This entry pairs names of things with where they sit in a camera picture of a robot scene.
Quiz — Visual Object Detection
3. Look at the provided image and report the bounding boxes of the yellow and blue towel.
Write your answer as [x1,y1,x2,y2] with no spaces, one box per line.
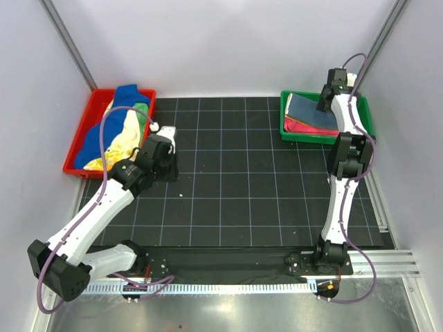
[284,93,338,130]

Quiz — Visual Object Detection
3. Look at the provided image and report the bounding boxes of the green plastic bin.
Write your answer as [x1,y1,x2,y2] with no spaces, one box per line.
[278,91,374,145]

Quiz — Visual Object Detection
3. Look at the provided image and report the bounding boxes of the right aluminium corner post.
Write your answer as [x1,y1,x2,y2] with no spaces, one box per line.
[343,0,410,95]

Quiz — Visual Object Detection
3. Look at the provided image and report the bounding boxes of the purple cable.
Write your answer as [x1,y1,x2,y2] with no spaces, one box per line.
[37,106,176,314]
[325,52,378,304]

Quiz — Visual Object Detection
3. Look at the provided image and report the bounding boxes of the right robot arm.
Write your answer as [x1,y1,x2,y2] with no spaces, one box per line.
[311,68,374,274]

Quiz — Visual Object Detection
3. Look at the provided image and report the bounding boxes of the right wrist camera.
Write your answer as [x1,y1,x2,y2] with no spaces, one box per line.
[347,72,358,89]

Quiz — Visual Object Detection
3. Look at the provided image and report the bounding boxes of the left aluminium corner post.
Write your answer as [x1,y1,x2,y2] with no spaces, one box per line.
[39,0,98,91]

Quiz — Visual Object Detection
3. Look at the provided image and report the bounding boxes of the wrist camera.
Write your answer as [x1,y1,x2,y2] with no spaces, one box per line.
[150,122,177,149]
[347,72,358,89]

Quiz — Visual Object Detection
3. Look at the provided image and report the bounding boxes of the cream towel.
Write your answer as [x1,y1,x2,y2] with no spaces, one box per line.
[74,109,146,171]

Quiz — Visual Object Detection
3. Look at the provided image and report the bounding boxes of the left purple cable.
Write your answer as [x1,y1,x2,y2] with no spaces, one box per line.
[37,106,176,314]

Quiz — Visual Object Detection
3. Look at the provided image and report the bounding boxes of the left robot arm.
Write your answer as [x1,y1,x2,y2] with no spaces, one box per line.
[28,127,179,302]

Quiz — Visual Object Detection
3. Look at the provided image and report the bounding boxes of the green towel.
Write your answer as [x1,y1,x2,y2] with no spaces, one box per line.
[134,102,149,127]

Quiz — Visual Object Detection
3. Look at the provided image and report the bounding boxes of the slotted cable duct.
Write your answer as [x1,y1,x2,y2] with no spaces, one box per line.
[82,279,317,297]

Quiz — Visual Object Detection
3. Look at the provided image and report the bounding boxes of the aluminium frame rail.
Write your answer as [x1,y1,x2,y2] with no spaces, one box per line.
[40,249,422,282]

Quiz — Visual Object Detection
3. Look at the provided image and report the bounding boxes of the black grid mat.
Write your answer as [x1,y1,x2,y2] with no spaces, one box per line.
[63,97,395,250]

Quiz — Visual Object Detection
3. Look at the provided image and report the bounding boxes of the aluminium corner post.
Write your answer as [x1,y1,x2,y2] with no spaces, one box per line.
[343,0,410,95]
[39,0,98,91]

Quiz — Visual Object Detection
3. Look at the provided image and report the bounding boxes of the red plastic bin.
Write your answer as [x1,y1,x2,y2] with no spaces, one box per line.
[62,88,157,179]

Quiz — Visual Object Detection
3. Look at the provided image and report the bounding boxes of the pink towel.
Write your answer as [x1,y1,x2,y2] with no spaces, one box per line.
[283,117,338,136]

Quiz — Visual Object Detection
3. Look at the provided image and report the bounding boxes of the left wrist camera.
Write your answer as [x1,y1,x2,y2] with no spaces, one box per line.
[150,122,177,149]

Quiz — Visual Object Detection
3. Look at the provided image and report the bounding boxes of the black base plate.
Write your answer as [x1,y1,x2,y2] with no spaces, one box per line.
[105,246,354,285]

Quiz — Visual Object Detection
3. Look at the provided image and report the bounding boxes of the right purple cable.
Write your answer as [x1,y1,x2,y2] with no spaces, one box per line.
[325,52,378,304]

